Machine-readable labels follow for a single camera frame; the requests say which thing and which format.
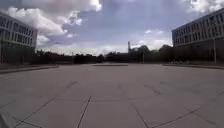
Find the lamp pole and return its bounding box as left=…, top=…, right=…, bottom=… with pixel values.
left=212, top=31, right=218, bottom=65

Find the low raised bed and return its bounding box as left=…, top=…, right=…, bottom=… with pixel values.
left=92, top=63, right=129, bottom=67

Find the grey paved plaza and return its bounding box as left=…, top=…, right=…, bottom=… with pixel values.
left=0, top=63, right=224, bottom=128

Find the grey office building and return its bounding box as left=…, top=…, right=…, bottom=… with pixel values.
left=171, top=7, right=224, bottom=64

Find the pale office building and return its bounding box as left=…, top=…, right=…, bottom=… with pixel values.
left=0, top=11, right=39, bottom=66

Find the row of trees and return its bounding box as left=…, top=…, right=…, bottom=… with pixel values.
left=31, top=44, right=174, bottom=65

